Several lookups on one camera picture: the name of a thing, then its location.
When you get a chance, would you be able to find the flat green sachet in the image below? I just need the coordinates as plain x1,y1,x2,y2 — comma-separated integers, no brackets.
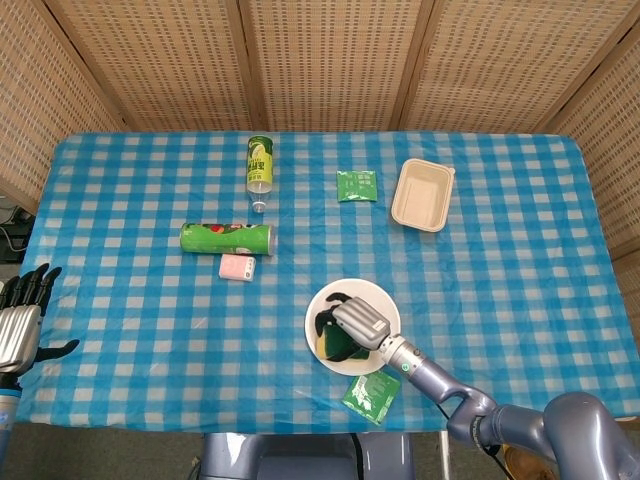
336,169,379,203

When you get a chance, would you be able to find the blue-grey robot torso base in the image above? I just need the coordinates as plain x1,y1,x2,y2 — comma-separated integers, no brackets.
199,431,416,480

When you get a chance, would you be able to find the beige rectangular food container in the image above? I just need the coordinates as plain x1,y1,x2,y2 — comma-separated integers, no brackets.
390,158,457,234

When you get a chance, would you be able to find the pink tissue pack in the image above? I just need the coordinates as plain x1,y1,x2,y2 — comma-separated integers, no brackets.
218,253,257,282

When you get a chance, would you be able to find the green chips can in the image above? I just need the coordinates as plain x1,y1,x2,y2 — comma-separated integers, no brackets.
179,222,278,258

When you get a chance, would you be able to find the green yellow sponge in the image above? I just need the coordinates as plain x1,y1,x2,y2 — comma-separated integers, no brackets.
313,323,372,363

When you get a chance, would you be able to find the woven bamboo folding screen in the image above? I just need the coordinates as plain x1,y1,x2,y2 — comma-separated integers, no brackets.
0,0,640,281

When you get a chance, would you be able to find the white round plate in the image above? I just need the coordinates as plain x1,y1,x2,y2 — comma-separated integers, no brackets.
304,278,402,377

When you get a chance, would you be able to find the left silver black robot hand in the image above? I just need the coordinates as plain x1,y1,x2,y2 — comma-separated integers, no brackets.
0,263,80,390

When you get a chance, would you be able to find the blue white checkered tablecloth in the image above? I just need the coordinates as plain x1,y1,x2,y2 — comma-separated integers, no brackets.
9,130,624,434

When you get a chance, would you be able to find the brown shoe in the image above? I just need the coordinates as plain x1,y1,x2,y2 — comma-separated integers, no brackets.
502,445,557,480

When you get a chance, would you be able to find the crumpled green sachet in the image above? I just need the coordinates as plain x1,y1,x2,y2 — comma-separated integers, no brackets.
341,369,403,426

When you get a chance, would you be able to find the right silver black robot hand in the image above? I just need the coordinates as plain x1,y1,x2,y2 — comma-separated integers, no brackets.
313,293,393,350

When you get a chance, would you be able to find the plastic bottle yellow-green label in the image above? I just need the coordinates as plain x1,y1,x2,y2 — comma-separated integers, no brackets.
245,135,275,214

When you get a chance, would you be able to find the white table leg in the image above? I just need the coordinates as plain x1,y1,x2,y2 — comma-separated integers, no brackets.
438,431,452,480

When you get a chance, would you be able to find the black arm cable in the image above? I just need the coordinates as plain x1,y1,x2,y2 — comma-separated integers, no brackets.
437,399,504,457

